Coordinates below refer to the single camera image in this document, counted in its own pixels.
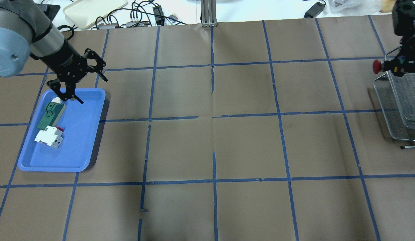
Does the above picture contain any red emergency stop button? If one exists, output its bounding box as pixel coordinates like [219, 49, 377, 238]
[373, 58, 406, 77]

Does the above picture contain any clear plastic bag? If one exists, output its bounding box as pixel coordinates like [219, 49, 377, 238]
[327, 0, 383, 15]

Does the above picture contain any blue plastic tray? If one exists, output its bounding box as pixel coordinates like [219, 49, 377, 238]
[17, 88, 106, 172]

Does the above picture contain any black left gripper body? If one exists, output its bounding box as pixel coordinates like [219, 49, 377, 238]
[47, 48, 106, 100]

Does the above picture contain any black power adapter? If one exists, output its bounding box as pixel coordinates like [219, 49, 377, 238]
[304, 0, 326, 18]

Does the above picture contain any silver robot arm, left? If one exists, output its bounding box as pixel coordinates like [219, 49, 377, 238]
[0, 0, 107, 103]

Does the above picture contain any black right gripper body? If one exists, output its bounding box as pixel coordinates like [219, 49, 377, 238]
[390, 0, 415, 75]

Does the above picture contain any green terminal block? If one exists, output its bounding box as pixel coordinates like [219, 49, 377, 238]
[36, 101, 67, 130]

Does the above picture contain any silver wire mesh shelf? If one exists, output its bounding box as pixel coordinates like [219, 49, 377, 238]
[373, 46, 415, 149]

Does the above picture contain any aluminium frame post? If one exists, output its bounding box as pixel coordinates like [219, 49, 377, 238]
[201, 0, 218, 28]

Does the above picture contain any white circuit breaker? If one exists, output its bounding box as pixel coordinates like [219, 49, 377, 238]
[34, 126, 64, 149]

